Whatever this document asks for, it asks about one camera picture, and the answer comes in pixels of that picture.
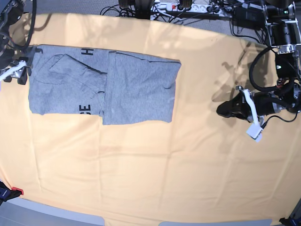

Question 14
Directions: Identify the white power strip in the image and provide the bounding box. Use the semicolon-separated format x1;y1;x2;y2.
151;1;231;18

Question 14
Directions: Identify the yellow table cloth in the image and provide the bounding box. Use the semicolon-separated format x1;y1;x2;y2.
0;14;301;226

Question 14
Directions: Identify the grey t-shirt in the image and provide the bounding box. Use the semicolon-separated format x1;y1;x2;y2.
28;45;181;125

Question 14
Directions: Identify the black power adapter box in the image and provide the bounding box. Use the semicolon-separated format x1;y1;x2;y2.
233;7;265;26

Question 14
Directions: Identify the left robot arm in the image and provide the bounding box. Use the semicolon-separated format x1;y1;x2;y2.
216;0;301;142

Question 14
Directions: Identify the red black clamp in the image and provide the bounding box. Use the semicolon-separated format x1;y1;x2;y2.
0;181;24;204

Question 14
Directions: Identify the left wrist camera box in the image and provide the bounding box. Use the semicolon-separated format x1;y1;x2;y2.
246;123;263;143

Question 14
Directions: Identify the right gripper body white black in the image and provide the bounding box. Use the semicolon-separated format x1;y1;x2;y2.
0;60;27;82

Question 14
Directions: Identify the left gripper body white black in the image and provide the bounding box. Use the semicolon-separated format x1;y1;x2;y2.
236;86;268;132

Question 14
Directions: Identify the black clamp right corner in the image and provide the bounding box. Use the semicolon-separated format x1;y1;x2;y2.
279;217;301;226

